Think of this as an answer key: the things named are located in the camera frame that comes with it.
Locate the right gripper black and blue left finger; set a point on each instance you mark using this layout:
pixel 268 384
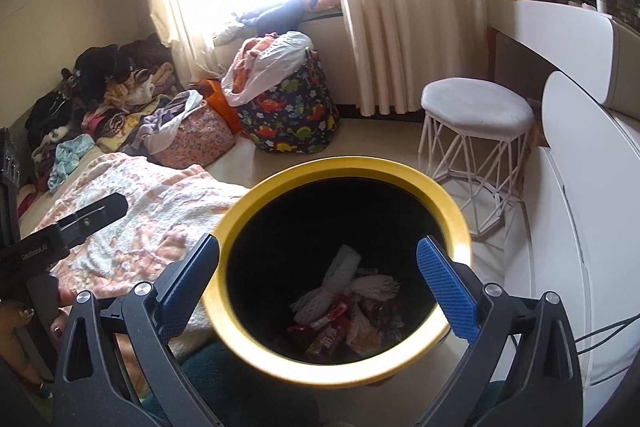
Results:
pixel 92 386

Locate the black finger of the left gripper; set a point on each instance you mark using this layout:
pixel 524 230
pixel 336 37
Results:
pixel 74 229

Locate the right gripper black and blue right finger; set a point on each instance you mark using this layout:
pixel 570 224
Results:
pixel 521 365

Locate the trash inside bin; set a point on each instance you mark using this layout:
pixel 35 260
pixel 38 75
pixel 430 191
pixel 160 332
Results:
pixel 354 314

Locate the yellow black trash bin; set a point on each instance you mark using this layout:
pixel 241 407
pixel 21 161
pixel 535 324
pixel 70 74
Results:
pixel 318 282

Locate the left hand painted nails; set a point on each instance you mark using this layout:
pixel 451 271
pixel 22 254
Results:
pixel 18 348

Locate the pile of mixed clothes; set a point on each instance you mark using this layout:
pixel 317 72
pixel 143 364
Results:
pixel 105 95

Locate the pink floral fabric bag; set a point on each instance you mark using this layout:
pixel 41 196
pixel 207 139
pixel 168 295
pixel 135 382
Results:
pixel 201 138

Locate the white vanity desk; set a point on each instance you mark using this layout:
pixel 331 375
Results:
pixel 578 234

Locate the orange bag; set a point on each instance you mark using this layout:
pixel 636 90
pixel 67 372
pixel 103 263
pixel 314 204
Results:
pixel 212 92

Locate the white bag with clothes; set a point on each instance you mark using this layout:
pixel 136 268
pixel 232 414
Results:
pixel 261 63

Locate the dinosaur print laundry basket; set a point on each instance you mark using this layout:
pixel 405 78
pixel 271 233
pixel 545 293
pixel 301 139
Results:
pixel 297 116

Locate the clothes on window sill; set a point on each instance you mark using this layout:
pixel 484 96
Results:
pixel 276 19

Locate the white octagonal wire stool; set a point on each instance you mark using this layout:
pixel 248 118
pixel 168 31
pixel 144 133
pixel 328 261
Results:
pixel 473 142

